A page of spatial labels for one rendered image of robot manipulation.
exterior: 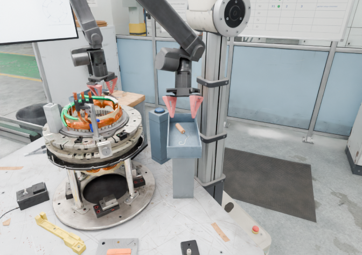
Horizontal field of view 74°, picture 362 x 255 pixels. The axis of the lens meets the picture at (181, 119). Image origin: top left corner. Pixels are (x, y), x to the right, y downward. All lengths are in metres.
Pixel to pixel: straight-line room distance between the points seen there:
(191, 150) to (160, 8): 0.41
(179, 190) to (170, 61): 0.48
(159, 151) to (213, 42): 0.53
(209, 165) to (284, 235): 0.99
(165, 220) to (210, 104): 0.48
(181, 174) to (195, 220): 0.17
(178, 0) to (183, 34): 2.28
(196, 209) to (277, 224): 1.17
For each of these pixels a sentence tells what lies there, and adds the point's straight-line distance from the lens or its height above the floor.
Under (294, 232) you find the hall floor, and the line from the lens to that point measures 2.04.
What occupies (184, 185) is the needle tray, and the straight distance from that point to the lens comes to 0.93.
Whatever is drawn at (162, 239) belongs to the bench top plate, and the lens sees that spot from 0.86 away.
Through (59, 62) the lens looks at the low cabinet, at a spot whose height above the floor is 0.78.
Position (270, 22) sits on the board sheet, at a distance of 2.78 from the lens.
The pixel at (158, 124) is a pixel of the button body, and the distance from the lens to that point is 1.03.
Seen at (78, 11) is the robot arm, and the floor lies 1.43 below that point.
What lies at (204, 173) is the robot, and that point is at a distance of 1.18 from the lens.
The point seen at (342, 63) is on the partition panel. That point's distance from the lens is 2.92.
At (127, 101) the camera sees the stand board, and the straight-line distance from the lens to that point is 1.10.
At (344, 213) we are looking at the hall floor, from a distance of 2.34.
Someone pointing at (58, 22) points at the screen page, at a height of 1.34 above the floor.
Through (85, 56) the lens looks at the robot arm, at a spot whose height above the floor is 1.27.
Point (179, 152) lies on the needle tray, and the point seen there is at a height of 1.04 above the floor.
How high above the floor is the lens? 1.46
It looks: 26 degrees down
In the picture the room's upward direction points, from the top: straight up
